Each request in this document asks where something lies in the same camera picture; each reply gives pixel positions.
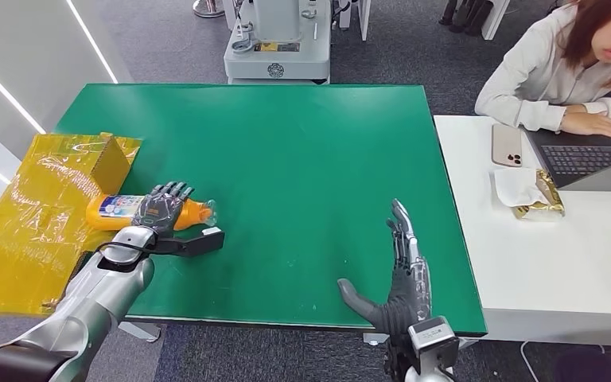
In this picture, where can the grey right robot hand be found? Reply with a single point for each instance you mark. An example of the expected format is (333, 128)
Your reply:
(405, 300)

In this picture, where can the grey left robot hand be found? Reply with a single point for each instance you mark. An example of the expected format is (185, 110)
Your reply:
(160, 211)

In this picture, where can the orange plastic bottle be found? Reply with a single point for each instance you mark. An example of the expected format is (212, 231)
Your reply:
(110, 211)

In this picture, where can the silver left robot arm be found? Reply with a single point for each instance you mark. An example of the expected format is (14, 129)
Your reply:
(89, 295)

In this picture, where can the grey robot base machine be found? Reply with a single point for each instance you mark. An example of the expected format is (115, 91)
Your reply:
(283, 58)

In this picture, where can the white table leg foot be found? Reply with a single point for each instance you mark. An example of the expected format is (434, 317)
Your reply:
(142, 331)

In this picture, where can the yellow taped cardboard box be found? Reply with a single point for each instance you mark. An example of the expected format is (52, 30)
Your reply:
(31, 226)

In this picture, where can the white paper napkin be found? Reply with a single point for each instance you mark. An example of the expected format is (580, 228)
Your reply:
(515, 186)

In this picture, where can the gold foil wrapper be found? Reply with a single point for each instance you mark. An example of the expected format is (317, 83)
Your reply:
(549, 202)

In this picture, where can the beige smartphone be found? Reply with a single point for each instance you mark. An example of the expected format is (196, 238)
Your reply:
(506, 145)

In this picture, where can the chrome stand base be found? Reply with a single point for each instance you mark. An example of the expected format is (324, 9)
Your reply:
(208, 8)

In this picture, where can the dark grey laptop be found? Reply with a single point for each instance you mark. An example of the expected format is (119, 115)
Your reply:
(585, 158)

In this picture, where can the person's hand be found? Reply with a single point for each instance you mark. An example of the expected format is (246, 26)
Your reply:
(593, 125)

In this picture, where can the person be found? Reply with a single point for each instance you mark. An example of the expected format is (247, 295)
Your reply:
(537, 79)

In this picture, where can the white furniture panel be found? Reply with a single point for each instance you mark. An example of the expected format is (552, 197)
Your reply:
(363, 18)

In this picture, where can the dark legs and shoes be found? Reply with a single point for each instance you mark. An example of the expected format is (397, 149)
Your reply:
(465, 16)

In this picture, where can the white desk leg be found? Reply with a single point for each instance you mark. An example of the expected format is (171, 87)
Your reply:
(494, 18)

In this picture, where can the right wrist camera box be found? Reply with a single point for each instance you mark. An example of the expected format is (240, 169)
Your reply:
(434, 340)

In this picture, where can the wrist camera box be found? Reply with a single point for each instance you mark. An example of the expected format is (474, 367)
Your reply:
(434, 340)
(200, 243)

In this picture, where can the white table foot bracket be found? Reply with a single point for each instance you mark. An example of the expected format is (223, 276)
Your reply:
(375, 339)

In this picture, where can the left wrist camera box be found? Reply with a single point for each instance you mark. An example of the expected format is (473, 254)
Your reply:
(200, 243)

